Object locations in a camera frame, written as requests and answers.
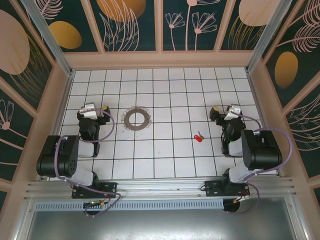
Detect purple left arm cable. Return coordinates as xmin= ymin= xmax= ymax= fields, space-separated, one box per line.
xmin=54 ymin=109 xmax=123 ymax=218

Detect large metal keyring wire loops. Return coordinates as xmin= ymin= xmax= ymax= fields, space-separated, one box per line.
xmin=121 ymin=106 xmax=152 ymax=131

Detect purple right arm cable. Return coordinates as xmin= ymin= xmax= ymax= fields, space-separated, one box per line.
xmin=226 ymin=111 xmax=294 ymax=216

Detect aluminium frame post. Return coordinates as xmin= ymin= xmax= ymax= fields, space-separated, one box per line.
xmin=244 ymin=0 xmax=300 ymax=73
xmin=19 ymin=0 xmax=76 ymax=77

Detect grey slotted cable duct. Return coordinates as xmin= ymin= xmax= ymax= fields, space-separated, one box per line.
xmin=34 ymin=199 xmax=225 ymax=211

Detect key with red head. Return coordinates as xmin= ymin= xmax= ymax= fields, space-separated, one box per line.
xmin=193 ymin=130 xmax=205 ymax=143

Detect yellow connector with red wires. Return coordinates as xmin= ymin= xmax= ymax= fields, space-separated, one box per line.
xmin=232 ymin=195 xmax=251 ymax=204
xmin=83 ymin=199 xmax=108 ymax=209

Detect grey metal sheet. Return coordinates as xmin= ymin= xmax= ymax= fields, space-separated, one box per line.
xmin=14 ymin=197 xmax=308 ymax=240

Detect aluminium mounting rail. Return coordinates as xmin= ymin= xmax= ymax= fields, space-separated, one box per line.
xmin=23 ymin=176 xmax=298 ymax=201

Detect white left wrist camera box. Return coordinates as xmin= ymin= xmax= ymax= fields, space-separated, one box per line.
xmin=79 ymin=102 xmax=98 ymax=120

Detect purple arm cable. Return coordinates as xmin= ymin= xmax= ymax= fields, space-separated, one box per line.
xmin=54 ymin=109 xmax=123 ymax=218
xmin=226 ymin=111 xmax=294 ymax=216

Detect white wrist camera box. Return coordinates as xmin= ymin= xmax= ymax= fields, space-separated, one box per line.
xmin=79 ymin=102 xmax=98 ymax=120
xmin=224 ymin=103 xmax=242 ymax=121

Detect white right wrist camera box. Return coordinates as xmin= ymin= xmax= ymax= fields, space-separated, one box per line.
xmin=224 ymin=103 xmax=242 ymax=121

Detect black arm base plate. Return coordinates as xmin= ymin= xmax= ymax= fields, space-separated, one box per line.
xmin=204 ymin=180 xmax=251 ymax=198
xmin=71 ymin=182 xmax=118 ymax=200

